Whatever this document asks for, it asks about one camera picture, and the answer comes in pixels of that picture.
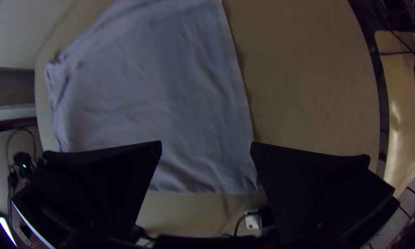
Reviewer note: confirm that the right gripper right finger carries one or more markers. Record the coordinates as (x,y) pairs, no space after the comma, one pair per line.
(314,197)

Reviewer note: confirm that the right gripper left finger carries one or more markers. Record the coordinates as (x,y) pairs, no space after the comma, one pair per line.
(103,186)

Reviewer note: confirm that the grey t-shirt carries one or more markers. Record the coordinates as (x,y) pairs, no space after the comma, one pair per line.
(152,97)

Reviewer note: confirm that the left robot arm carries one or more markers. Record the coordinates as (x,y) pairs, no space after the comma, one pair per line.
(22,173)

